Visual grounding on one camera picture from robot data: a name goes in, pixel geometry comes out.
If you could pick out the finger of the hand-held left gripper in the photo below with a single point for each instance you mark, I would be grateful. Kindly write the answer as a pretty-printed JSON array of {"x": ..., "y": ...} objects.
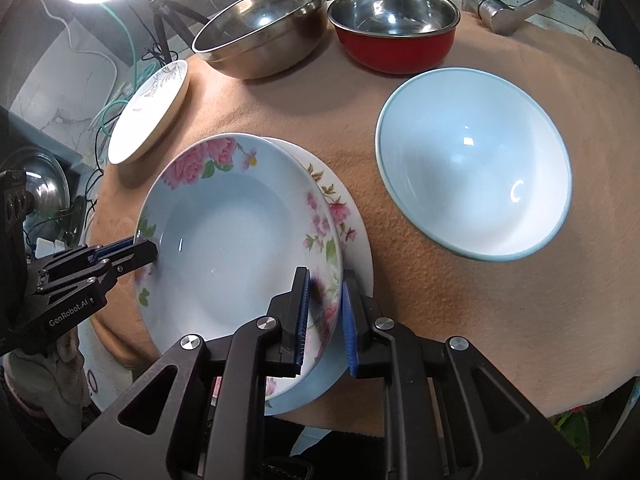
[
  {"x": 135, "y": 257},
  {"x": 117, "y": 248}
]

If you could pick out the steel pot lid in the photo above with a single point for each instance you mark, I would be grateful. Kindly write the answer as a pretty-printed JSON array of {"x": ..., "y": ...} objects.
[{"x": 42, "y": 190}]

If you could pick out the beige towel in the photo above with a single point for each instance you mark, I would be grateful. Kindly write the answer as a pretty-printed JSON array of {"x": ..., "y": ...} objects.
[{"x": 45, "y": 375}]

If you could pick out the white floral plate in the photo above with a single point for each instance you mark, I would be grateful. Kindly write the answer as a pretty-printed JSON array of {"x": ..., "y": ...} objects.
[{"x": 357, "y": 240}]

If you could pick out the white leaf-print plate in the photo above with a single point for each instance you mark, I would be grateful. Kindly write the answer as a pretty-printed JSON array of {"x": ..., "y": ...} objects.
[{"x": 147, "y": 110}]

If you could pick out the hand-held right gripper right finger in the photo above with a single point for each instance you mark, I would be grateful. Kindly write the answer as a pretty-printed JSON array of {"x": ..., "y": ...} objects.
[{"x": 348, "y": 330}]

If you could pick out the red steel bowl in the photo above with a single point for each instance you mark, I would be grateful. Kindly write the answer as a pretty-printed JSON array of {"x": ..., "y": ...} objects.
[{"x": 395, "y": 45}]

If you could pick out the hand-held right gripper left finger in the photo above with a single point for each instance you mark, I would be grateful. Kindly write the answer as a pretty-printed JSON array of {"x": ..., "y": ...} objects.
[{"x": 301, "y": 320}]

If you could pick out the black tripod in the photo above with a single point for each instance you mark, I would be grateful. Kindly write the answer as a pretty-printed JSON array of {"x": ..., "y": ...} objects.
[{"x": 162, "y": 25}]

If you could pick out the tan cloth mat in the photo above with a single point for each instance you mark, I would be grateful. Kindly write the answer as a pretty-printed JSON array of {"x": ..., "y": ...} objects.
[{"x": 325, "y": 120}]

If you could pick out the stainless steel bowl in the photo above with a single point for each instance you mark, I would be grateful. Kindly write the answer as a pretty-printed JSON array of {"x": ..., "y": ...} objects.
[{"x": 260, "y": 30}]

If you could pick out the light blue bowl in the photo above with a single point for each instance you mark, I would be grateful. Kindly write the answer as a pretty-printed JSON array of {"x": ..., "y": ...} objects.
[{"x": 475, "y": 170}]

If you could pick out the blue pink-floral deep plate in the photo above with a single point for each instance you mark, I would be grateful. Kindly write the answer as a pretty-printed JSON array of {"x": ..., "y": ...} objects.
[{"x": 225, "y": 260}]

